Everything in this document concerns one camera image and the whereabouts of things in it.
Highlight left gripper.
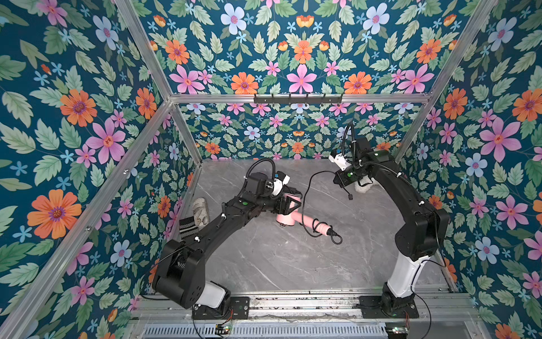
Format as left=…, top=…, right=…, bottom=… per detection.
left=253, top=191, right=300, bottom=216

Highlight black cord of pink dryer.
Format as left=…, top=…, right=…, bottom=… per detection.
left=299, top=170, right=354, bottom=246

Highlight pink hair dryer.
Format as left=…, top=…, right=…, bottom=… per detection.
left=276, top=194, right=337, bottom=237

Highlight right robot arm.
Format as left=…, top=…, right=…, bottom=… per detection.
left=329, top=137, right=450, bottom=303

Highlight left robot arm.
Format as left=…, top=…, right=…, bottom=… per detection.
left=152, top=171, right=293, bottom=311

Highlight white teddy bear blue shirt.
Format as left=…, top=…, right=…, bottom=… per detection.
left=354, top=177, right=378, bottom=194

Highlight rolled beige cloth bundle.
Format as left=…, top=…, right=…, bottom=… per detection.
left=192, top=197, right=210, bottom=229

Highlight black white striped sock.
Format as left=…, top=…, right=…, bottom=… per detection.
left=178, top=216, right=199, bottom=240

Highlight small green circuit board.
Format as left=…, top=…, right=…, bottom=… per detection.
left=215, top=324, right=232, bottom=336

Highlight white slotted vent strip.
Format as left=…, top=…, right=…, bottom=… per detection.
left=143, top=323, right=388, bottom=338

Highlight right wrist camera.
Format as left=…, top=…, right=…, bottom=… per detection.
left=328, top=152, right=351, bottom=171

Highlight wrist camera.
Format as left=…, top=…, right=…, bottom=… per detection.
left=328, top=152, right=351, bottom=171
left=272, top=171, right=290, bottom=197

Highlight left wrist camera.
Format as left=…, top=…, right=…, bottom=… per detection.
left=272, top=171, right=290, bottom=197

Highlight black hook rail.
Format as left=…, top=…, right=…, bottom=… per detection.
left=253, top=94, right=343, bottom=105

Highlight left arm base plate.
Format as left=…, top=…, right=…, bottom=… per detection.
left=193, top=297, right=251, bottom=320

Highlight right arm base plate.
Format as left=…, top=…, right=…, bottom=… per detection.
left=357, top=294, right=419, bottom=319

